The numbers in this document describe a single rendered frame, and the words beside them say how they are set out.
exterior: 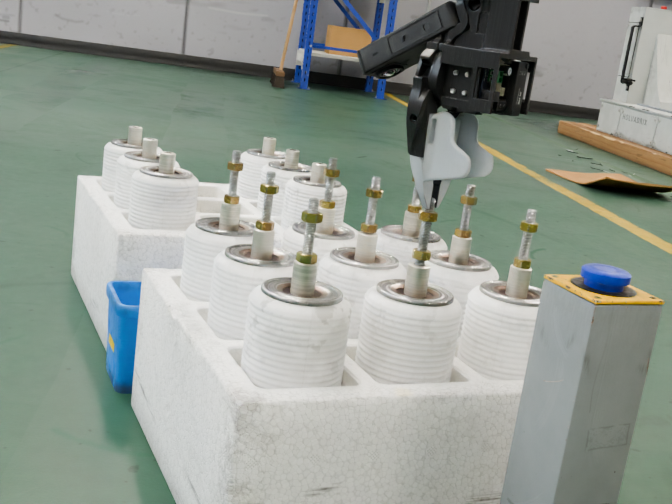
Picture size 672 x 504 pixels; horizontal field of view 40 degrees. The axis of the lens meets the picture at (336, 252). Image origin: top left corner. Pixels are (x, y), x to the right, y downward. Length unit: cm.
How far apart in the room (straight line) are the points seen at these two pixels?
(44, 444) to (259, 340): 35
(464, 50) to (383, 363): 30
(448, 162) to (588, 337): 21
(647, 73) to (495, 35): 480
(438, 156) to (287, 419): 27
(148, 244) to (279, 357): 51
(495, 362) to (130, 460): 41
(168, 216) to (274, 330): 54
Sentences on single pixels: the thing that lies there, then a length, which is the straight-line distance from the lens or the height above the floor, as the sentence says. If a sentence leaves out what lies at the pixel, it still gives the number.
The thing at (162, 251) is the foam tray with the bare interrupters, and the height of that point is 16.
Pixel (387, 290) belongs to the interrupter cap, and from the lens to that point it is 89.
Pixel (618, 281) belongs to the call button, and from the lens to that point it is 78.
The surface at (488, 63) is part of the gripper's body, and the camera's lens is 81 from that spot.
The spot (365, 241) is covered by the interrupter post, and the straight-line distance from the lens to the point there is 99.
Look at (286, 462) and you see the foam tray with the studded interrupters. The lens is 83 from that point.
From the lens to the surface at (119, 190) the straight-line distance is 146.
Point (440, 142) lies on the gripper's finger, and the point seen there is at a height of 40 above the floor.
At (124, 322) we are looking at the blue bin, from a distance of 119.
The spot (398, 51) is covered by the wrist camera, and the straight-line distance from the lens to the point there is 88.
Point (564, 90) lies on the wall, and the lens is 779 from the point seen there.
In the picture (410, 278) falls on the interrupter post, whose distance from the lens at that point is 89.
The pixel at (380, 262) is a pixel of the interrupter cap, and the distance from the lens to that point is 100.
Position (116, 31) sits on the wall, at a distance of 732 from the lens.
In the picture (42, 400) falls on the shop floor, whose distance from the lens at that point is 120.
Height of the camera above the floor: 50
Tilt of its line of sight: 14 degrees down
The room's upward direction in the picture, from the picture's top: 8 degrees clockwise
